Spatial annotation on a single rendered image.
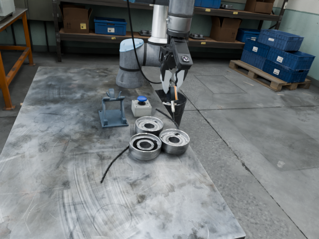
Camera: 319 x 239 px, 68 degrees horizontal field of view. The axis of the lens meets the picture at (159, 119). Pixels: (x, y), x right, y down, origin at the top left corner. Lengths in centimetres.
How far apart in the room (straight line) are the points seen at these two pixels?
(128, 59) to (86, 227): 84
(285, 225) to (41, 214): 158
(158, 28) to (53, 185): 85
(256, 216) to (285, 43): 313
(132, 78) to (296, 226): 144
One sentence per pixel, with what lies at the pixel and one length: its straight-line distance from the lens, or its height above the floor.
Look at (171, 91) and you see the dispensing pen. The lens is 83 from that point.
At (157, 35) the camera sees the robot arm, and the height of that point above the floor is 107.
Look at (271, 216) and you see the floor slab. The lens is 192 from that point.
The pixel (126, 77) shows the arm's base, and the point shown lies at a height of 86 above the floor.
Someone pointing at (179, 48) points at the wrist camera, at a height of 113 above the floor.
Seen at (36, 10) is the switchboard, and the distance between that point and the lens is 451.
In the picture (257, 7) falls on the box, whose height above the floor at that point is 110.
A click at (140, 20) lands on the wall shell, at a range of 481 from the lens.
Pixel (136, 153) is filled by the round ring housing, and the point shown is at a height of 83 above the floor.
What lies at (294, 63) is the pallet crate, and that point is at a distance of 427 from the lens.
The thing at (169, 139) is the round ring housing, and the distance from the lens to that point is 84.
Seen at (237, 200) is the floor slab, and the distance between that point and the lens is 190.
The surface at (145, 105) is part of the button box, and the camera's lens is 100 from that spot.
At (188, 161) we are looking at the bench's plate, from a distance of 79.
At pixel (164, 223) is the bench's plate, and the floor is 80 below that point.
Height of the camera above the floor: 129
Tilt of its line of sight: 30 degrees down
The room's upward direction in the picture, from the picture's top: 7 degrees clockwise
